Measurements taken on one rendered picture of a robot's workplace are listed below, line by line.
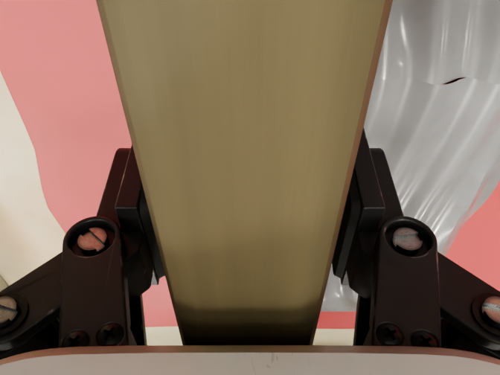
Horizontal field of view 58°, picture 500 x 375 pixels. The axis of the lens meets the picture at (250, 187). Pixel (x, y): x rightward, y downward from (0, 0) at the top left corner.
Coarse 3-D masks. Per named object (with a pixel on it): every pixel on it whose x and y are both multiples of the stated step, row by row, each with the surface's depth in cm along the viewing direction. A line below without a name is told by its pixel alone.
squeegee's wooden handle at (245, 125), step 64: (128, 0) 4; (192, 0) 4; (256, 0) 4; (320, 0) 4; (384, 0) 4; (128, 64) 5; (192, 64) 4; (256, 64) 4; (320, 64) 4; (128, 128) 6; (192, 128) 5; (256, 128) 5; (320, 128) 5; (192, 192) 6; (256, 192) 6; (320, 192) 6; (192, 256) 7; (256, 256) 7; (320, 256) 7; (192, 320) 8; (256, 320) 8
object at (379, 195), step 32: (384, 160) 12; (352, 192) 10; (384, 192) 11; (352, 224) 10; (352, 256) 11; (352, 288) 11; (448, 288) 9; (480, 288) 9; (448, 320) 9; (480, 320) 9
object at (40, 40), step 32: (0, 0) 15; (32, 0) 15; (64, 0) 15; (0, 32) 15; (32, 32) 15; (64, 32) 15; (96, 32) 15; (0, 64) 16; (32, 64) 16; (64, 64) 16; (96, 64) 16
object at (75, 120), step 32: (32, 96) 17; (64, 96) 17; (96, 96) 17; (32, 128) 18; (64, 128) 18; (96, 128) 18; (64, 160) 20; (96, 160) 20; (64, 192) 21; (96, 192) 21; (64, 224) 23; (480, 224) 23; (448, 256) 25; (480, 256) 25; (160, 288) 28; (160, 320) 31; (320, 320) 30; (352, 320) 30
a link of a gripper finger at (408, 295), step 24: (384, 240) 9; (408, 240) 10; (432, 240) 9; (384, 264) 9; (408, 264) 9; (432, 264) 9; (384, 288) 9; (408, 288) 9; (432, 288) 9; (360, 312) 11; (384, 312) 8; (408, 312) 8; (432, 312) 8; (360, 336) 10; (384, 336) 8; (408, 336) 8; (432, 336) 8
